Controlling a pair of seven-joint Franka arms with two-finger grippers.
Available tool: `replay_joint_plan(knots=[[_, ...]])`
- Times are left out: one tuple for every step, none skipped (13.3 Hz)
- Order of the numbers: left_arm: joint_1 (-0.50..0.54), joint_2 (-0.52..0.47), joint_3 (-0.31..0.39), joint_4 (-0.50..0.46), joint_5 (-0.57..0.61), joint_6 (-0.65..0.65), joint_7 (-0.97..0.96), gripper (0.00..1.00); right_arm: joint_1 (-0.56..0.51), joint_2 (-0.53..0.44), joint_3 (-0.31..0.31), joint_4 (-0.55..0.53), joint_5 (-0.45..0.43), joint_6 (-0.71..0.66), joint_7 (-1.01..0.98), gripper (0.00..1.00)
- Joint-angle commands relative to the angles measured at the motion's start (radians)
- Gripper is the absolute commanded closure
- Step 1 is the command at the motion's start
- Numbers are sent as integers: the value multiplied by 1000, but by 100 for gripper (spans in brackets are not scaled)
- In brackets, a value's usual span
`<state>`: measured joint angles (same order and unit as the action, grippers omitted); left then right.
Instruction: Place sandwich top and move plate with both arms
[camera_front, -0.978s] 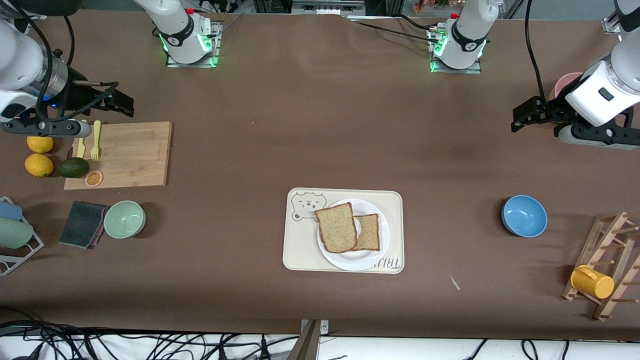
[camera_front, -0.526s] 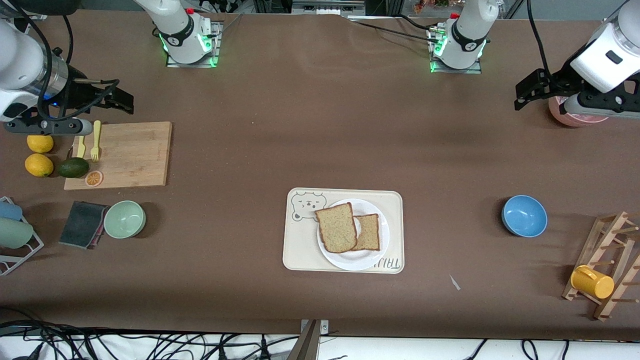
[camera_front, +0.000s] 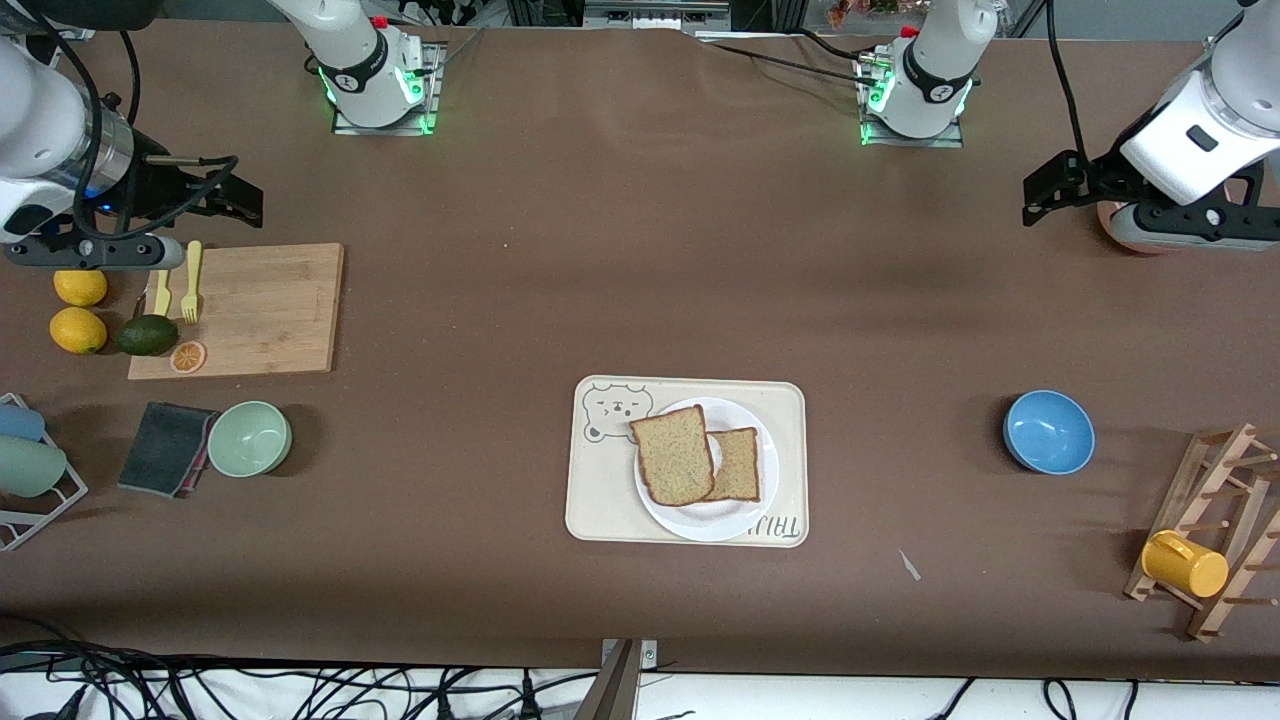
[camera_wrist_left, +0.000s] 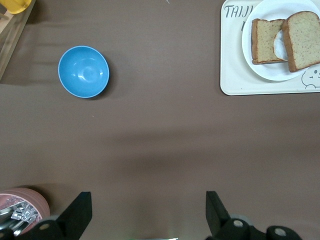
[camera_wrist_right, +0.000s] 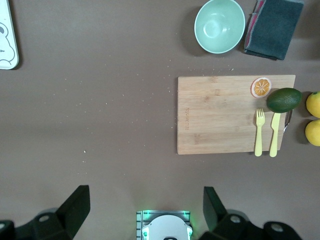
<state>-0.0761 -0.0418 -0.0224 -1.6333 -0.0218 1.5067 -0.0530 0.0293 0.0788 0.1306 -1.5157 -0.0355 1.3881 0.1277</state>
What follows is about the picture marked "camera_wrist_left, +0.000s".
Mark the blue bowl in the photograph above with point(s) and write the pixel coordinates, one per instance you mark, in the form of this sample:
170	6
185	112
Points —
83	72

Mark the pink cup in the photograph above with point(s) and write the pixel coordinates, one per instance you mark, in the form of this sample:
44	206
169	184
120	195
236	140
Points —
37	200

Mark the white round plate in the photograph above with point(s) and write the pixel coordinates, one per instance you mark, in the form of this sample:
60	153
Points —
272	72

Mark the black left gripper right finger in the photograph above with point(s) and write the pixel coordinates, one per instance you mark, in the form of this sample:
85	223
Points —
218	220

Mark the yellow mug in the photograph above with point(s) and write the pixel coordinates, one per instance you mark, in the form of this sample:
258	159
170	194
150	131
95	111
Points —
17	6

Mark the cream tray with bear print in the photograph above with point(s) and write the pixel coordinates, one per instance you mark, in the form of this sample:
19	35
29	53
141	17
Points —
232	62

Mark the wooden mug rack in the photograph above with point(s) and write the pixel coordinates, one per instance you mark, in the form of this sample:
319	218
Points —
12	42

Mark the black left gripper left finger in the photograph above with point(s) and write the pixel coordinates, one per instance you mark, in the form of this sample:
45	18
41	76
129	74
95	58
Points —
75	217

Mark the fried egg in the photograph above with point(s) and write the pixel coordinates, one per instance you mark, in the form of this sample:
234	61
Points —
280	46

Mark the round-topped brown bread slice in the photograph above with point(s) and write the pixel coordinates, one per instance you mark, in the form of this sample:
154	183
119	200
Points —
303	42

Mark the crumpled silver foil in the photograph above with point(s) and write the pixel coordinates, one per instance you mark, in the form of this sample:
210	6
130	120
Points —
23	212

